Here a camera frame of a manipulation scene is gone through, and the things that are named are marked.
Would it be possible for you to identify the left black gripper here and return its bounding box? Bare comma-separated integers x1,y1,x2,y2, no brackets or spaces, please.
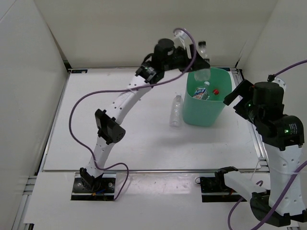
161,43,209,72

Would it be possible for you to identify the small black-cap clear bottle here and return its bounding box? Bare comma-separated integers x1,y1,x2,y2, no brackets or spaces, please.
194,41,211,81

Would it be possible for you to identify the red-label red-cap bottle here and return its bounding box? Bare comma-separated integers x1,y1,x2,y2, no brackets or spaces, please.
213,89,220,95

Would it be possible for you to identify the blue-label clear bottle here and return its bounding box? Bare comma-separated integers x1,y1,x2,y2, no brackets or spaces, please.
192,81,210,101

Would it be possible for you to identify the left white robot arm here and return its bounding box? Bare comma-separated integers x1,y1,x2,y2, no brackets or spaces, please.
80,38,210,193

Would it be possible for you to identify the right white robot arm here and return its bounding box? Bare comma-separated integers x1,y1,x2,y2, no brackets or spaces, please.
215,80,307,227

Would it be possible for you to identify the green plastic bin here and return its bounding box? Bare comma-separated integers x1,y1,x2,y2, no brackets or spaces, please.
182,68,233,127

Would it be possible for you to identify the clear crushed plastic bottle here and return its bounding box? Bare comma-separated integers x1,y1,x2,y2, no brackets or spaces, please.
169,94,183,127

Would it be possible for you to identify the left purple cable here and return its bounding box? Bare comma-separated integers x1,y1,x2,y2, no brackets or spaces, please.
69,27,199,201

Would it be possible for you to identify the purple cable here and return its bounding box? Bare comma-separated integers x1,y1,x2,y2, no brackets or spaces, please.
69,27,199,201
226,59,307,230

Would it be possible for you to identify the aluminium frame rail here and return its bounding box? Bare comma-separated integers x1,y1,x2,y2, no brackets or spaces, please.
230,68,270,173

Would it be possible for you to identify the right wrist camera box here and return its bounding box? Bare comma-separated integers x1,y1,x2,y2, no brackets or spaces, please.
252,82,284,108

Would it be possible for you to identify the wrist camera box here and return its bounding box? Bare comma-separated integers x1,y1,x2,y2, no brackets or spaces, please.
152,38,175,64
252,82,284,108

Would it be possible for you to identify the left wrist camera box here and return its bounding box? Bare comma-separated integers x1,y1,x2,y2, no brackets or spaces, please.
152,38,175,64

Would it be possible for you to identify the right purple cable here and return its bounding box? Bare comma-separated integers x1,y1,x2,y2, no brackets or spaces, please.
226,59,307,230

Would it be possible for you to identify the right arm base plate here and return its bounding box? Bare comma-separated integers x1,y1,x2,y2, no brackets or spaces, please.
195,176,241,203

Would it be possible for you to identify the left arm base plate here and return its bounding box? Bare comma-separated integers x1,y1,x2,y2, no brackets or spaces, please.
71,173,116,201

